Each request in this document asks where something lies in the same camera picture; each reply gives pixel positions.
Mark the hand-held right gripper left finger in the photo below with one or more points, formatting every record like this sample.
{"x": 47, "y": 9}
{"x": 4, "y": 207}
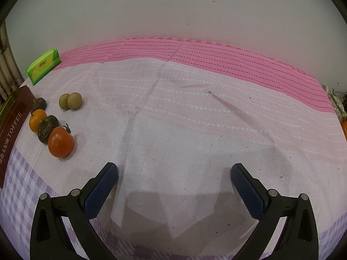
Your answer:
{"x": 101, "y": 192}

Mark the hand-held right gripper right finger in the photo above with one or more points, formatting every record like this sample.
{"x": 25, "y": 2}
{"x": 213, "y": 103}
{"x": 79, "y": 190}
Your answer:
{"x": 246, "y": 192}

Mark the red round fruit with stem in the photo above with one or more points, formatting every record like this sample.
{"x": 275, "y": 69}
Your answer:
{"x": 61, "y": 142}

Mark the dark wrinkled passion fruit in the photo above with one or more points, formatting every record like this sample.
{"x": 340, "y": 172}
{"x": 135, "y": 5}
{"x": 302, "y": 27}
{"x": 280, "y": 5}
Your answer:
{"x": 47, "y": 128}
{"x": 38, "y": 104}

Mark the tan longan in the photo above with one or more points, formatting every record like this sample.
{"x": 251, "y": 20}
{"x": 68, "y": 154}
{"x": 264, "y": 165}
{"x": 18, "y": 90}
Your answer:
{"x": 75, "y": 100}
{"x": 64, "y": 101}

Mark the small orange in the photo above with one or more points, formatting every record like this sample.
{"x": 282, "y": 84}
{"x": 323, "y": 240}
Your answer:
{"x": 35, "y": 122}

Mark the maroon and gold tin box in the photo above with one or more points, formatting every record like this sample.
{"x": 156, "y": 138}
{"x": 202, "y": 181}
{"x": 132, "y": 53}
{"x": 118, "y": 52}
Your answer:
{"x": 13, "y": 130}

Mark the purple checked tablecloth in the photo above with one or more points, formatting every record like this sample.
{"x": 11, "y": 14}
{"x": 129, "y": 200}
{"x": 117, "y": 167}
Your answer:
{"x": 189, "y": 130}

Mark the green tissue pack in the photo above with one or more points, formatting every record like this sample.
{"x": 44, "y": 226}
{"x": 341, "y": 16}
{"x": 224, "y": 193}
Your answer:
{"x": 43, "y": 66}

